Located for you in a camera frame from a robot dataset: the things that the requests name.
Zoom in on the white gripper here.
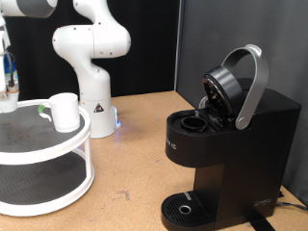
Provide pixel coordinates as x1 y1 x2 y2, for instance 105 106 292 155
0 47 9 101

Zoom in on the black Keurig coffee machine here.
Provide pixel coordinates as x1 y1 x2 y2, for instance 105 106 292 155
160 43 302 231

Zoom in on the white two-tier turntable shelf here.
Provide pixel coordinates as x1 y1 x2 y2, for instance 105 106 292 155
0 98 95 218

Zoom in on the black curtain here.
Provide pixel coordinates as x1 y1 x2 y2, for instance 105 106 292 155
4 0 181 101

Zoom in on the grey partition panel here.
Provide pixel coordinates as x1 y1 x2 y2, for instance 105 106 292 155
174 0 308 206

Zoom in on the black tape strip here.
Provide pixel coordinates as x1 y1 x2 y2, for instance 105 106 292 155
245 210 277 231

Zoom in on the white mug with green-taped handle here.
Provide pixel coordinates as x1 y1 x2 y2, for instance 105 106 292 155
38 92 81 134

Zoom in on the braided machine power cable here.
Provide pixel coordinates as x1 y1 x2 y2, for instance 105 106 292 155
275 192 308 212

